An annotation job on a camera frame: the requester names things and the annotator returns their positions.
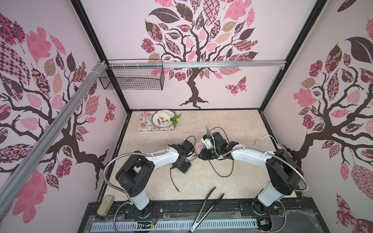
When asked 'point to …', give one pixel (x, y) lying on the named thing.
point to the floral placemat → (145, 124)
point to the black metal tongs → (198, 221)
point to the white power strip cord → (279, 146)
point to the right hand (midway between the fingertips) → (199, 155)
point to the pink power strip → (198, 147)
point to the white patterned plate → (162, 118)
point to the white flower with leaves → (168, 117)
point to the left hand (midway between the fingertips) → (183, 170)
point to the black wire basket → (133, 74)
